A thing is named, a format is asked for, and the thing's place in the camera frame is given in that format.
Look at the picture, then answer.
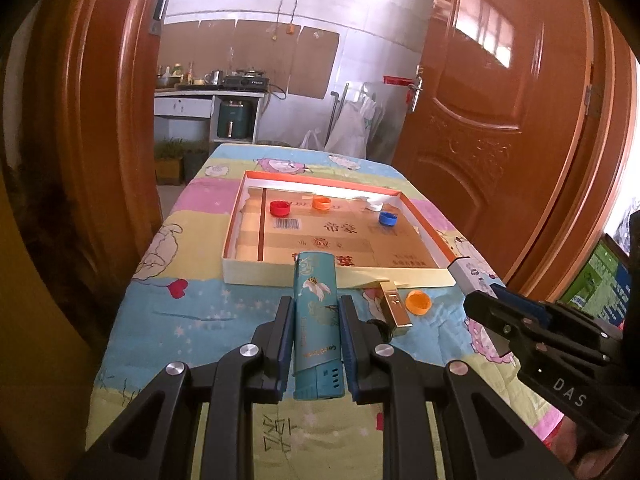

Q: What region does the gold lighter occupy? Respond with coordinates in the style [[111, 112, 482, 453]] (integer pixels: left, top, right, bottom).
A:
[[379, 281, 414, 337]]

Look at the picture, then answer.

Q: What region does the green printed carton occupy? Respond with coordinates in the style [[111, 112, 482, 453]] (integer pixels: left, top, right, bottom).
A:
[[557, 233, 634, 332]]

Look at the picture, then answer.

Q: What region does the cardboard wall covering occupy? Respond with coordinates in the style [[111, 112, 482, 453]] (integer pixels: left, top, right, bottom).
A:
[[161, 19, 341, 100]]

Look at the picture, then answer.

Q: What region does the planter with grass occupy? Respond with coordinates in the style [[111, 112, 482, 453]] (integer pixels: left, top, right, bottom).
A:
[[154, 137, 209, 186]]

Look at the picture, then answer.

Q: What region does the black gas stove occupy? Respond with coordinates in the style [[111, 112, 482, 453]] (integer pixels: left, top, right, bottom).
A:
[[222, 73, 271, 90]]

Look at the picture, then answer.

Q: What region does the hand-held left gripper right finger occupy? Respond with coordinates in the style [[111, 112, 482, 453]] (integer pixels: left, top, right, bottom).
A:
[[339, 295, 571, 480]]

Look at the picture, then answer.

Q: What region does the large white sack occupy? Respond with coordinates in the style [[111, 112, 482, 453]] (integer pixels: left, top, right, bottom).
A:
[[325, 95, 379, 159]]

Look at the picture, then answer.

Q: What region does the white printed lighter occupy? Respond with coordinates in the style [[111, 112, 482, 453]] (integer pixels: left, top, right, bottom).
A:
[[448, 257, 501, 293]]

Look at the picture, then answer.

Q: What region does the brown panelled door with handle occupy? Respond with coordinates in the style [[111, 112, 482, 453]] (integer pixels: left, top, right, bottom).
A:
[[392, 0, 592, 281]]

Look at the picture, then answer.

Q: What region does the cartoon sheep printed blanket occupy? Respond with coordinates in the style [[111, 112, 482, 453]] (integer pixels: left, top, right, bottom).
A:
[[85, 142, 566, 480]]

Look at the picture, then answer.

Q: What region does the upright metal pipe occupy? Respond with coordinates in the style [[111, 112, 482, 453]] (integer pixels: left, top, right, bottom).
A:
[[327, 81, 351, 147]]

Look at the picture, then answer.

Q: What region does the white kitchen counter cabinet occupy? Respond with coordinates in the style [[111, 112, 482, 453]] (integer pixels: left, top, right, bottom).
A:
[[154, 87, 266, 144]]

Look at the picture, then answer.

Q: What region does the person's right hand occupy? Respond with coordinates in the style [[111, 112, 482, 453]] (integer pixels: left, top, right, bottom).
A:
[[555, 420, 632, 477]]

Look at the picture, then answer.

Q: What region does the metal cooking pot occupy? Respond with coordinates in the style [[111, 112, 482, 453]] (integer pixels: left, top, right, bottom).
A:
[[155, 65, 184, 89]]

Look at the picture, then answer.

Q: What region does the teal lighter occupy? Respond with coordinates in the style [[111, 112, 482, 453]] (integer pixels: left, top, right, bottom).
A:
[[291, 251, 346, 402]]

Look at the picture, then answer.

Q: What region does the shallow cardboard box tray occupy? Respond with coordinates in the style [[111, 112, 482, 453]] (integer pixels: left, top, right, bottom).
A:
[[221, 170, 458, 288]]

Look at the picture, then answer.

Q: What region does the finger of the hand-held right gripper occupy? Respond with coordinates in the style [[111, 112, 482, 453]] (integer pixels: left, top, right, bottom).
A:
[[462, 290, 623, 398], [491, 282, 628, 346]]

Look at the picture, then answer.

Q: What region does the brown door with latch plate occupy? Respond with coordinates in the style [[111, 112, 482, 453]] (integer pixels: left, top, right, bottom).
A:
[[0, 0, 173, 341]]

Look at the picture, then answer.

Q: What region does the white plastic bag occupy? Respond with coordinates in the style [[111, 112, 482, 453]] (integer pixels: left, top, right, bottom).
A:
[[299, 128, 326, 151]]

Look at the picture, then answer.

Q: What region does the green air fryer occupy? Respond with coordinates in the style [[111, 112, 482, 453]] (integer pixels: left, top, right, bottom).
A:
[[216, 99, 254, 140]]

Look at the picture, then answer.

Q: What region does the metal door handle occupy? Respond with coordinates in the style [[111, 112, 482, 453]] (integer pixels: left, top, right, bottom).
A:
[[407, 66, 425, 114]]

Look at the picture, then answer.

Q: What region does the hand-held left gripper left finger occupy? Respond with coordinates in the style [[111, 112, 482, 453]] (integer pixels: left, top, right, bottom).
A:
[[70, 295, 296, 480]]

